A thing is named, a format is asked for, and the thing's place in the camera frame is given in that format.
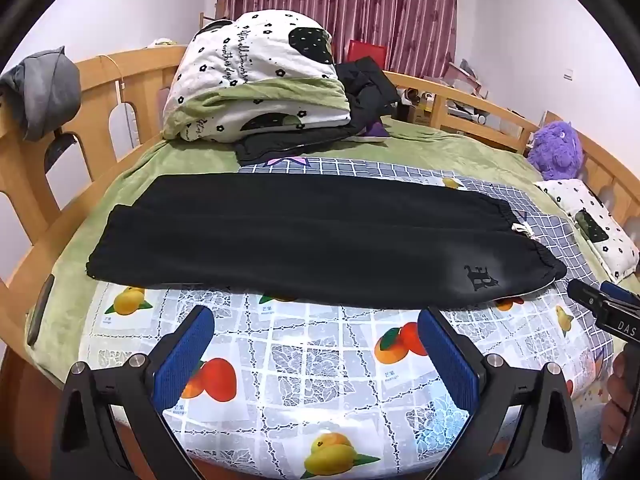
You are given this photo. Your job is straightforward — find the red box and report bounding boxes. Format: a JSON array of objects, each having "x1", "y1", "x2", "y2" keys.
[{"x1": 348, "y1": 39, "x2": 388, "y2": 72}]

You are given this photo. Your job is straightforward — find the black clothes pile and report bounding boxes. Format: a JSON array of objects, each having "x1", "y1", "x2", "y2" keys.
[{"x1": 235, "y1": 56, "x2": 401, "y2": 166}]

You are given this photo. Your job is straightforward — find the black pants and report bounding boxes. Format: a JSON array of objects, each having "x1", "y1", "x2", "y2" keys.
[{"x1": 86, "y1": 174, "x2": 568, "y2": 311}]

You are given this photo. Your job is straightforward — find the white flower pillow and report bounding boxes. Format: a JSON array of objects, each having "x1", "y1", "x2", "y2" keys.
[{"x1": 536, "y1": 178, "x2": 640, "y2": 281}]

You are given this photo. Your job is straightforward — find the white cable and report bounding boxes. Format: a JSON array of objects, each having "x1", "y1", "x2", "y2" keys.
[{"x1": 96, "y1": 54, "x2": 127, "y2": 107}]

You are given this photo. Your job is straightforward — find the wooden bed frame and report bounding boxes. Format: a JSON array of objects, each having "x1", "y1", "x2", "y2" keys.
[{"x1": 0, "y1": 45, "x2": 640, "y2": 480}]

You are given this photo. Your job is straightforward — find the grey cloth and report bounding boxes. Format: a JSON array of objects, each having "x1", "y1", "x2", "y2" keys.
[{"x1": 0, "y1": 46, "x2": 82, "y2": 142}]

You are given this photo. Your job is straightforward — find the fruit printed blanket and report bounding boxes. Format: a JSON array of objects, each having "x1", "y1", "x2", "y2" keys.
[{"x1": 87, "y1": 155, "x2": 617, "y2": 480}]

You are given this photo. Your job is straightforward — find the folded white flower quilt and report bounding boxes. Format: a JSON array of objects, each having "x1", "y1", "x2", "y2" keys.
[{"x1": 161, "y1": 10, "x2": 352, "y2": 144}]

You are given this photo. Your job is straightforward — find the cardboard box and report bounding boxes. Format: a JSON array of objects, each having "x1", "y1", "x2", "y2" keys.
[{"x1": 401, "y1": 87, "x2": 437, "y2": 126}]

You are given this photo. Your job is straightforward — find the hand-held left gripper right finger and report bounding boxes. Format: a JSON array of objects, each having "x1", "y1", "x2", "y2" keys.
[{"x1": 417, "y1": 306, "x2": 584, "y2": 480}]

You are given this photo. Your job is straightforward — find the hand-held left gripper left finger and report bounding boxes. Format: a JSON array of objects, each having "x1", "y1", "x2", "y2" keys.
[{"x1": 50, "y1": 305, "x2": 216, "y2": 477}]

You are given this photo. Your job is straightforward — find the purple plush toy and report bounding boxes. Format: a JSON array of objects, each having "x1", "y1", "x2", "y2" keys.
[{"x1": 527, "y1": 120, "x2": 584, "y2": 181}]

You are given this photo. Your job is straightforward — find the dark red curtain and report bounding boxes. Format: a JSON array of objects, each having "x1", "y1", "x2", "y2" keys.
[{"x1": 216, "y1": 0, "x2": 459, "y2": 79}]

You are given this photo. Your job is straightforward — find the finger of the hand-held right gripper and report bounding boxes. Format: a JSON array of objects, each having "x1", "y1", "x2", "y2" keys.
[
  {"x1": 567, "y1": 278, "x2": 615, "y2": 318},
  {"x1": 600, "y1": 281, "x2": 640, "y2": 307}
]

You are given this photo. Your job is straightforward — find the person's right hand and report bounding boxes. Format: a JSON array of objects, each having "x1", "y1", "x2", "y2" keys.
[{"x1": 601, "y1": 347, "x2": 640, "y2": 458}]

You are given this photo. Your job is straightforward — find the green bed sheet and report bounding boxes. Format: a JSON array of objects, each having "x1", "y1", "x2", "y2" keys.
[{"x1": 25, "y1": 116, "x2": 551, "y2": 386}]

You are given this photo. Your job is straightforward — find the black phone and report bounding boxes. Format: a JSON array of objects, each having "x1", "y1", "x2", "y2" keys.
[{"x1": 26, "y1": 275, "x2": 56, "y2": 347}]

